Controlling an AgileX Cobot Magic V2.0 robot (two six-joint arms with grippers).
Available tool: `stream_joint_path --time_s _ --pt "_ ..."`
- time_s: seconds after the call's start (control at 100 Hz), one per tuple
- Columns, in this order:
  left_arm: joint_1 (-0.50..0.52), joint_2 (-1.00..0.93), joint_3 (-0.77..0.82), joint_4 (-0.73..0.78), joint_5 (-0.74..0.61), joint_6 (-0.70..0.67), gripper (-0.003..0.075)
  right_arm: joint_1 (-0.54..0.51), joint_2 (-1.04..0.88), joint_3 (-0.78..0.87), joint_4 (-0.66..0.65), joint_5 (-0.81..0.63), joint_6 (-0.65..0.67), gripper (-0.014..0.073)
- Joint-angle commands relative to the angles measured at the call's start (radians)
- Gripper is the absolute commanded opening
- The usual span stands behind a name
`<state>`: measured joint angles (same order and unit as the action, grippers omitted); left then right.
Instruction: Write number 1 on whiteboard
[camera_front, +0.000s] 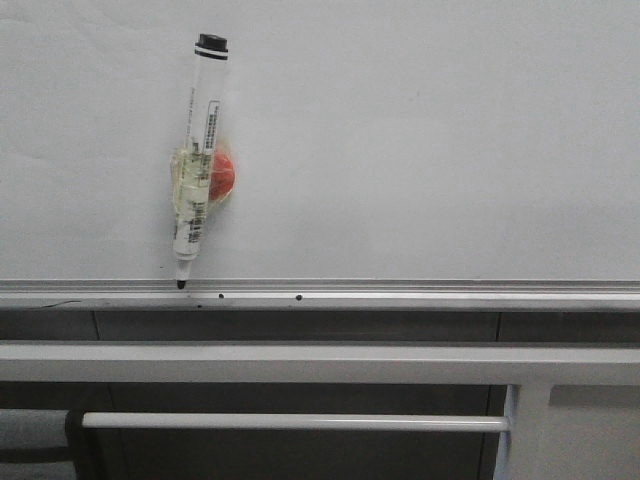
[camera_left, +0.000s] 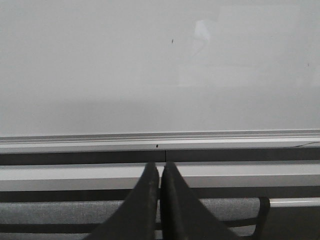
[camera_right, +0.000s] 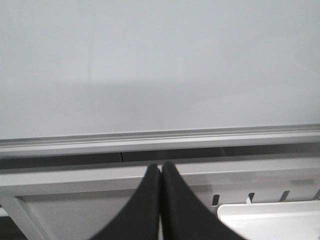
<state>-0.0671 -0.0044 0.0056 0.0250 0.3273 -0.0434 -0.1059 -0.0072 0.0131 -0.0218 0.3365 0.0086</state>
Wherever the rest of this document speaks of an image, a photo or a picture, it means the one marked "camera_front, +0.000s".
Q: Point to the white round metal bar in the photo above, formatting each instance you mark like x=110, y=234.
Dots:
x=428, y=423

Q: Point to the red round magnet taped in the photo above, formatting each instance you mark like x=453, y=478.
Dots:
x=223, y=174

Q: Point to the white whiteboard marker black tip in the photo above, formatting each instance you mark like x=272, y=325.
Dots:
x=192, y=163

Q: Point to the aluminium whiteboard tray rail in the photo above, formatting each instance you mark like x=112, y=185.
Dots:
x=322, y=294

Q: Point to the white whiteboard surface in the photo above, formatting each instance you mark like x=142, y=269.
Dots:
x=404, y=140

